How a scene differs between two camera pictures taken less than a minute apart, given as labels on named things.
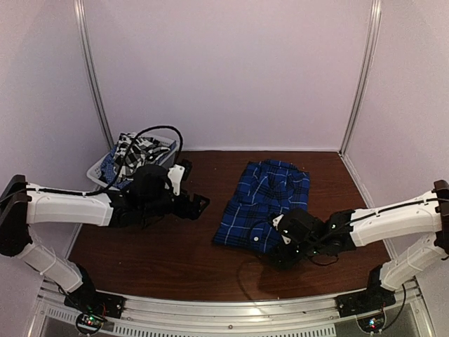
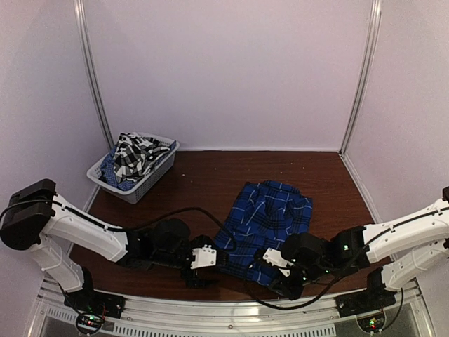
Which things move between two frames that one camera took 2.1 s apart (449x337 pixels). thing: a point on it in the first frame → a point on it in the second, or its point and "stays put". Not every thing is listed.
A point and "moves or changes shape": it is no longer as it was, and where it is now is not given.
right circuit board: [373, 324] stays put
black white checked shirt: [142, 151] stays put
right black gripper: [283, 260] → [283, 287]
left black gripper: [193, 212] → [192, 280]
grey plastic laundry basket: [94, 173] stays put
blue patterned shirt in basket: [107, 170] stays put
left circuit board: [89, 323] stays put
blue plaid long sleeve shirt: [265, 188] moves or changes shape
